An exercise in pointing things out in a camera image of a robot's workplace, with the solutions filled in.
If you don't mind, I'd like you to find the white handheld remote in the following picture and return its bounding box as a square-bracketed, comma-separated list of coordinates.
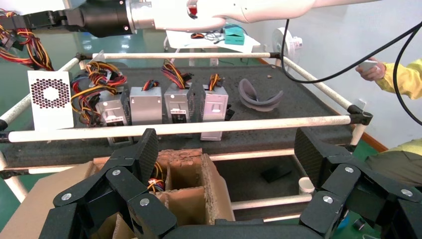
[357, 59, 379, 72]

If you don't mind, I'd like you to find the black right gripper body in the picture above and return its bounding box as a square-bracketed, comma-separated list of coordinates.
[78, 0, 133, 37]

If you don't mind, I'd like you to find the person's bare hand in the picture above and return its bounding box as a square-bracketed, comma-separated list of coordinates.
[355, 58, 386, 82]

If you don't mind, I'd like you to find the brown cardboard divider box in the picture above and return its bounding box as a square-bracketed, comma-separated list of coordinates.
[0, 148, 236, 239]

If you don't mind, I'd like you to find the yellow sleeved forearm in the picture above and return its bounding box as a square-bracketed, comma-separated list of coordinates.
[376, 58, 422, 101]

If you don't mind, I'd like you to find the white office desk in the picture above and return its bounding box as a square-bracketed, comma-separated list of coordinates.
[164, 29, 261, 67]

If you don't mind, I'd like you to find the white pipe table frame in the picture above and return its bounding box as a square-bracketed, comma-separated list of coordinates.
[0, 51, 375, 225]

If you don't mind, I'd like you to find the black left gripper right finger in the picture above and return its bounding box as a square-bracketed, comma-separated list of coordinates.
[293, 126, 422, 239]

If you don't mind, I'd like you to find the white standing fan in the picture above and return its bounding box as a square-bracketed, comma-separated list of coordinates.
[272, 27, 303, 68]

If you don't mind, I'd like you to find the olive green trousers leg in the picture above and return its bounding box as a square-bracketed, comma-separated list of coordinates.
[364, 150, 422, 189]

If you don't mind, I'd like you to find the yellow jacket torso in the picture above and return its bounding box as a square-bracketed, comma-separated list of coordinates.
[389, 138, 422, 156]

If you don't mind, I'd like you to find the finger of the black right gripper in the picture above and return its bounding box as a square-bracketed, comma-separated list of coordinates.
[6, 9, 82, 23]
[0, 18, 82, 33]

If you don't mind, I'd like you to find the grey curved rubber pad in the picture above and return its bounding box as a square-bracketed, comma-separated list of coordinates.
[238, 78, 285, 113]

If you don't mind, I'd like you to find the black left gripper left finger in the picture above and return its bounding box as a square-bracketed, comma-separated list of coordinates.
[39, 127, 179, 239]

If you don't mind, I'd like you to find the tangled thin black cable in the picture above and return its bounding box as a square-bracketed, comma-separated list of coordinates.
[204, 31, 225, 44]

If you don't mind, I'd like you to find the long black arm cable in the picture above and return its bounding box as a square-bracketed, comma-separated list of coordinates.
[281, 19, 422, 84]
[393, 28, 422, 126]

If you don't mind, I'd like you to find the teal cardboard box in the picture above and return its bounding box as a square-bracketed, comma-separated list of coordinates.
[223, 25, 246, 46]

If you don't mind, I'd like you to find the power supply with coloured wires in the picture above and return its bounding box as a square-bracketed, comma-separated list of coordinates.
[70, 74, 132, 146]
[0, 9, 75, 131]
[146, 161, 167, 194]
[129, 79, 163, 126]
[200, 73, 235, 142]
[161, 58, 196, 125]
[84, 59, 128, 88]

